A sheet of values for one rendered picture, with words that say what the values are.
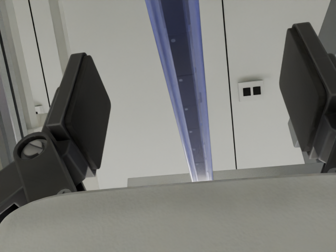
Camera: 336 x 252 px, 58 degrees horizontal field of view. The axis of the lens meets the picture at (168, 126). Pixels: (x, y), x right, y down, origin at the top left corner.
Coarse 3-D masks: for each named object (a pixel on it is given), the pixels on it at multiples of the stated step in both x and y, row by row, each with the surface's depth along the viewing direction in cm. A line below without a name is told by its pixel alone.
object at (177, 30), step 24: (168, 0) 8; (192, 0) 8; (168, 24) 8; (192, 24) 8; (168, 48) 9; (192, 48) 9; (168, 72) 10; (192, 72) 10; (192, 96) 11; (192, 120) 13; (192, 144) 15; (192, 168) 17
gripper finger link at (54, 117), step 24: (72, 72) 11; (96, 72) 13; (72, 96) 10; (96, 96) 12; (48, 120) 10; (72, 120) 10; (96, 120) 12; (72, 144) 10; (96, 144) 12; (72, 168) 10; (96, 168) 12; (0, 192) 9
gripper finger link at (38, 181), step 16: (16, 144) 10; (32, 144) 10; (48, 144) 9; (16, 160) 9; (32, 160) 9; (48, 160) 9; (32, 176) 9; (48, 176) 9; (64, 176) 8; (32, 192) 8; (48, 192) 8; (64, 192) 8
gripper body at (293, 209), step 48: (96, 192) 7; (144, 192) 7; (192, 192) 7; (240, 192) 7; (288, 192) 6; (0, 240) 7; (48, 240) 6; (96, 240) 6; (144, 240) 6; (192, 240) 6; (240, 240) 6; (288, 240) 6
